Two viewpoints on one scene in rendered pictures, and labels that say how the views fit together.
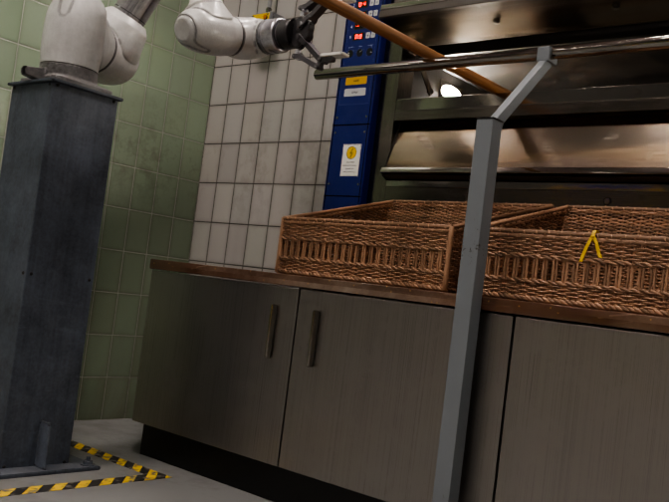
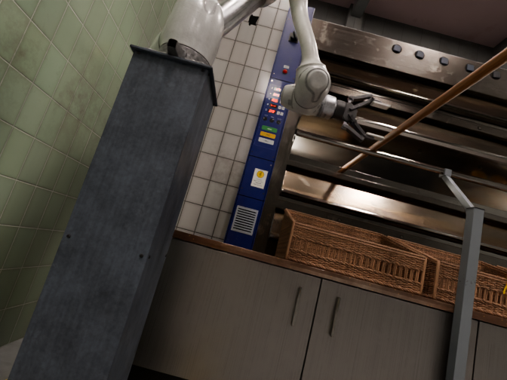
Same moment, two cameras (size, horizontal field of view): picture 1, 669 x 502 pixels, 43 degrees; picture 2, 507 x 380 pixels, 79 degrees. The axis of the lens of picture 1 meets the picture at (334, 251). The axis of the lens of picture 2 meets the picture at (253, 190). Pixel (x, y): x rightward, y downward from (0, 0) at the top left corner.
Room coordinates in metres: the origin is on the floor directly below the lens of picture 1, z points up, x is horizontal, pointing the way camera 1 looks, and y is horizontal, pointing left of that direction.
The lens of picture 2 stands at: (1.46, 1.09, 0.57)
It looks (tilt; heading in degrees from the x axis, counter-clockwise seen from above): 11 degrees up; 320
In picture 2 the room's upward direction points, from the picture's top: 15 degrees clockwise
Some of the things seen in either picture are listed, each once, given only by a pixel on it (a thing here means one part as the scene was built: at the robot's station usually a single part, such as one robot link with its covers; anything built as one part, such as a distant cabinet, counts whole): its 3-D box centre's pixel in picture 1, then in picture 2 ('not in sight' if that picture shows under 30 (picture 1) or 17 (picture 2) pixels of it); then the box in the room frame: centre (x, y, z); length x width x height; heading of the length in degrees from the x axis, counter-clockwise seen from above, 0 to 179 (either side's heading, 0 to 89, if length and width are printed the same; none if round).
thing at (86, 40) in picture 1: (76, 31); (195, 31); (2.30, 0.77, 1.17); 0.18 x 0.16 x 0.22; 171
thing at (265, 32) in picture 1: (276, 36); (327, 106); (2.19, 0.22, 1.19); 0.09 x 0.06 x 0.09; 141
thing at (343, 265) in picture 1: (414, 238); (341, 243); (2.28, -0.21, 0.72); 0.56 x 0.49 x 0.28; 48
